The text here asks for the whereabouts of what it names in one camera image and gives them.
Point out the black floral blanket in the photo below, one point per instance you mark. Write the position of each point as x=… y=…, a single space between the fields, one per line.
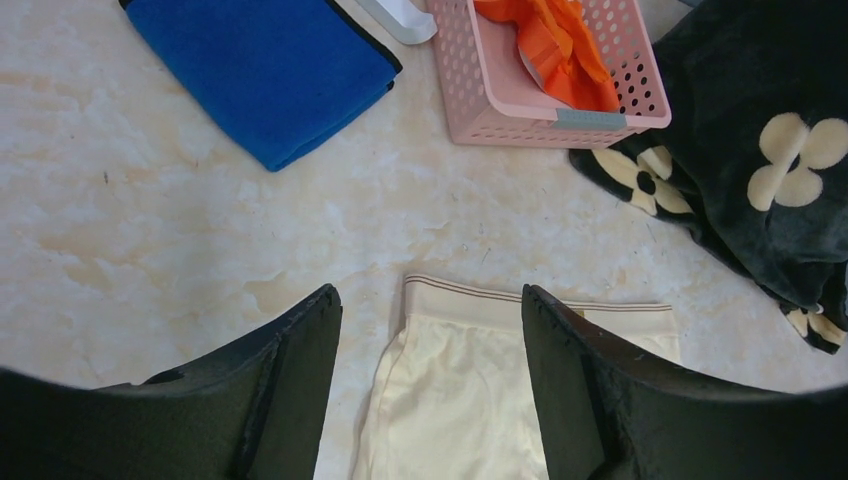
x=754 y=161

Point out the orange garment in basket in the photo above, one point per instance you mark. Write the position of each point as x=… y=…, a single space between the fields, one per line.
x=558 y=50

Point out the metal drying rack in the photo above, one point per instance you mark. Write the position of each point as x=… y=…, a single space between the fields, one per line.
x=402 y=20

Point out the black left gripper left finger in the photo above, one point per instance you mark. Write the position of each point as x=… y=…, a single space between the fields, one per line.
x=251 y=409

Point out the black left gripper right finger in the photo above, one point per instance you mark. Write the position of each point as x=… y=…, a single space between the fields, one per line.
x=609 y=409

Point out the blue folded cloth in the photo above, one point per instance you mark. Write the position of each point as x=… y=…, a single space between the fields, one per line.
x=279 y=78

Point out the pink plastic basket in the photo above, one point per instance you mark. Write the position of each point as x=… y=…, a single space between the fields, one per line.
x=490 y=99

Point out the cream boxer underwear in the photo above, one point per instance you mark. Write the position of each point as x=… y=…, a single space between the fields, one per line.
x=452 y=395

